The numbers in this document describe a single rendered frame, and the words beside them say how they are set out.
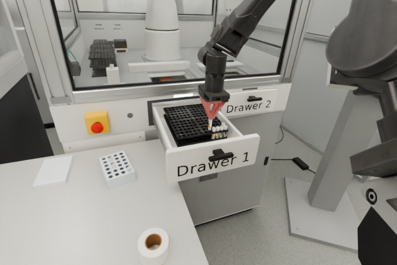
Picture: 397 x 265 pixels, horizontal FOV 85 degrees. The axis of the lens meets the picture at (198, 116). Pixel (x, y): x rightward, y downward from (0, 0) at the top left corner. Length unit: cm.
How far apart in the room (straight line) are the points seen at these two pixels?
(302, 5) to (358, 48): 81
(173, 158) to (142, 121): 34
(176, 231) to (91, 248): 20
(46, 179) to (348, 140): 144
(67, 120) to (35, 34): 29
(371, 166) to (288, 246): 140
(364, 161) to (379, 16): 14
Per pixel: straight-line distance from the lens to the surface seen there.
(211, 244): 151
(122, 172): 75
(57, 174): 84
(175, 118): 79
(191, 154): 61
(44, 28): 81
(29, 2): 81
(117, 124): 90
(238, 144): 66
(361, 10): 31
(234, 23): 59
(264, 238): 160
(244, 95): 100
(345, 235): 179
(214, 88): 63
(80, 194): 77
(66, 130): 92
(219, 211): 147
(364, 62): 27
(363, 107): 143
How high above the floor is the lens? 129
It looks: 28 degrees down
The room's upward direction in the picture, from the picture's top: 3 degrees clockwise
